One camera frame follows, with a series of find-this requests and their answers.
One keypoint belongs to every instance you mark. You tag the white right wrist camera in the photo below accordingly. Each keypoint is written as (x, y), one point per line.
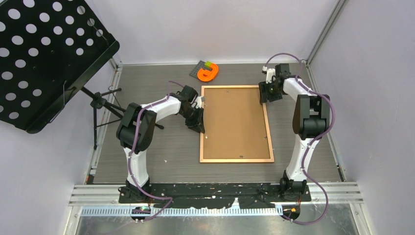
(270, 74)

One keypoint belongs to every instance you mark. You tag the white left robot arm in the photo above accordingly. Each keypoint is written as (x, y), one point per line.
(137, 126)

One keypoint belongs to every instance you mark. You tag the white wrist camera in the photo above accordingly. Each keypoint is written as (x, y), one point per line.
(199, 102)
(270, 74)

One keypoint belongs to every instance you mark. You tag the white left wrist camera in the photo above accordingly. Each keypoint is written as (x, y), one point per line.
(199, 102)

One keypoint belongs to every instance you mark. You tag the brown cardboard backing board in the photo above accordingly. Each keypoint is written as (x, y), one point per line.
(235, 123)

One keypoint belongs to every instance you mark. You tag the black perforated music stand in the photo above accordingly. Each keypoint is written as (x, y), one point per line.
(49, 50)

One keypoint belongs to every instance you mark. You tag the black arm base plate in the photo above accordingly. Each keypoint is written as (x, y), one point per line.
(210, 195)

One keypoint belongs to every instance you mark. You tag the wooden picture frame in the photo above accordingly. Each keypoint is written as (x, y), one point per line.
(236, 160)

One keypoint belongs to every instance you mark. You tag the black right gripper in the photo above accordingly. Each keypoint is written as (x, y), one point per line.
(263, 87)

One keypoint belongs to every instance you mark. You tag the grey lego baseplate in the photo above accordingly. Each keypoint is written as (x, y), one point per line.
(200, 65)

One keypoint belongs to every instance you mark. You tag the aluminium rail with ruler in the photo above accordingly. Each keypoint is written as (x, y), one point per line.
(103, 200)

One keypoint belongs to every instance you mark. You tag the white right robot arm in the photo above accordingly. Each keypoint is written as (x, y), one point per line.
(311, 119)

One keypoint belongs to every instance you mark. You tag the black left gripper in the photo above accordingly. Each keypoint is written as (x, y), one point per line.
(199, 128)

